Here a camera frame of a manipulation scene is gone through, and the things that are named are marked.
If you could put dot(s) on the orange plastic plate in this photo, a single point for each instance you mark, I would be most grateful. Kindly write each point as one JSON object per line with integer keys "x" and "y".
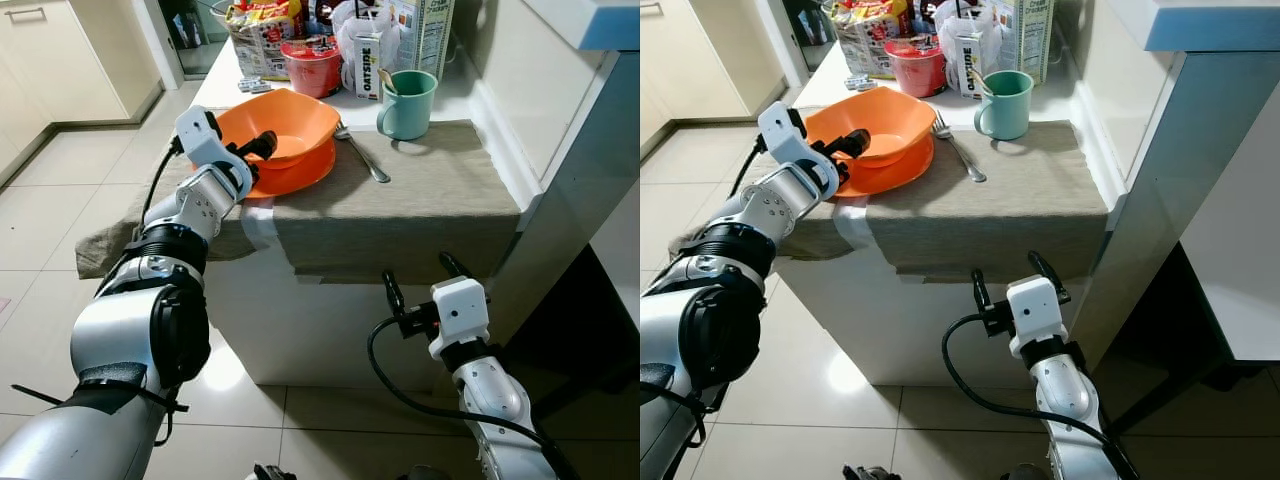
{"x": 895, "y": 172}
{"x": 300, "y": 175}

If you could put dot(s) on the green mug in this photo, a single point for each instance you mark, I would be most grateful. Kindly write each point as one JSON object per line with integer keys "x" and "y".
{"x": 412, "y": 110}
{"x": 1008, "y": 108}

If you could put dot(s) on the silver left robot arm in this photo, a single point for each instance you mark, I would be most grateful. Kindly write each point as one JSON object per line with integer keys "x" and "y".
{"x": 120, "y": 340}
{"x": 762, "y": 215}

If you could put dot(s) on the orange plastic bowl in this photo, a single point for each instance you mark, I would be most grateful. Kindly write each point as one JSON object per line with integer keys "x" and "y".
{"x": 290, "y": 120}
{"x": 885, "y": 115}

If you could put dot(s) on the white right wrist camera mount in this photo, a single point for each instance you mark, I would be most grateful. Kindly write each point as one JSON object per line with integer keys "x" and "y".
{"x": 1033, "y": 310}
{"x": 458, "y": 310}

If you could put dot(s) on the grey-beige table cloth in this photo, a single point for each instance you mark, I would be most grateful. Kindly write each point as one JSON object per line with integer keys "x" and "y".
{"x": 1010, "y": 210}
{"x": 420, "y": 210}

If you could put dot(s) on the white table base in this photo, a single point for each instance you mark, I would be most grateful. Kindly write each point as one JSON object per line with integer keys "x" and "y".
{"x": 300, "y": 330}
{"x": 880, "y": 330}

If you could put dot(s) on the wooden spoon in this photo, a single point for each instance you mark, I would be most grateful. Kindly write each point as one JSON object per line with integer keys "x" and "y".
{"x": 387, "y": 81}
{"x": 982, "y": 82}

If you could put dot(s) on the white plastic bag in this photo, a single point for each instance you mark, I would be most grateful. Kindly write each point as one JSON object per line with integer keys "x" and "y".
{"x": 985, "y": 28}
{"x": 352, "y": 22}

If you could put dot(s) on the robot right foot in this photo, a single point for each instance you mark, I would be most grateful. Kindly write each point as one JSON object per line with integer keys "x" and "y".
{"x": 1027, "y": 472}

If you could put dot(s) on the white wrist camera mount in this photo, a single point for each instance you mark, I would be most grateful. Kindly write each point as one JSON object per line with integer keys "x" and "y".
{"x": 1033, "y": 310}
{"x": 458, "y": 310}
{"x": 785, "y": 132}
{"x": 203, "y": 138}

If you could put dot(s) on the black rubbish bin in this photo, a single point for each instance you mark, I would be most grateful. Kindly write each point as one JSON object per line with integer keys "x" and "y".
{"x": 185, "y": 30}
{"x": 805, "y": 28}

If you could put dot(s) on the silver metal fork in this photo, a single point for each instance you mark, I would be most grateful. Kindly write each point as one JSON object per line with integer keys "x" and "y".
{"x": 960, "y": 152}
{"x": 362, "y": 158}

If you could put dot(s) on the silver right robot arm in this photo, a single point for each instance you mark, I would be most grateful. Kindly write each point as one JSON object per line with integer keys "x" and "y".
{"x": 495, "y": 400}
{"x": 1065, "y": 395}

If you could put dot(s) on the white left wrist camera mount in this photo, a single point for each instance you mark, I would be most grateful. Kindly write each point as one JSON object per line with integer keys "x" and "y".
{"x": 785, "y": 132}
{"x": 203, "y": 138}

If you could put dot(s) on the box of snack packets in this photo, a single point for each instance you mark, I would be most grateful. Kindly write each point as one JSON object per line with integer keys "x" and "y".
{"x": 865, "y": 42}
{"x": 258, "y": 45}

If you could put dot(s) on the small silver packet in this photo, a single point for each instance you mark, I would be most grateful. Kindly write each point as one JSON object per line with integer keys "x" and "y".
{"x": 861, "y": 82}
{"x": 254, "y": 85}

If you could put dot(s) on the cream cracker box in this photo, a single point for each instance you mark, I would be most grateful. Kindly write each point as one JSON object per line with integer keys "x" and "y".
{"x": 1025, "y": 35}
{"x": 425, "y": 35}

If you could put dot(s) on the cream kitchen cabinet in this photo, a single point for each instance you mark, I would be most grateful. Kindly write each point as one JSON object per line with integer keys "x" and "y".
{"x": 60, "y": 55}
{"x": 700, "y": 50}

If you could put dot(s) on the white oat milk carton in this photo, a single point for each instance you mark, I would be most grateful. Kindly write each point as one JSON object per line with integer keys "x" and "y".
{"x": 968, "y": 62}
{"x": 367, "y": 65}

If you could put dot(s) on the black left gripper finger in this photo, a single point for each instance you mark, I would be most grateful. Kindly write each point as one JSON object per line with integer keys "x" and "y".
{"x": 258, "y": 146}
{"x": 850, "y": 143}

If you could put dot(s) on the white blue-edged counter unit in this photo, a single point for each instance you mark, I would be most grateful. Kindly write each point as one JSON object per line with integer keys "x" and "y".
{"x": 560, "y": 130}
{"x": 1150, "y": 130}

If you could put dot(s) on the white tape strip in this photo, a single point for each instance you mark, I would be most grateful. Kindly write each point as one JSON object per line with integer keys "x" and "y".
{"x": 853, "y": 226}
{"x": 262, "y": 228}

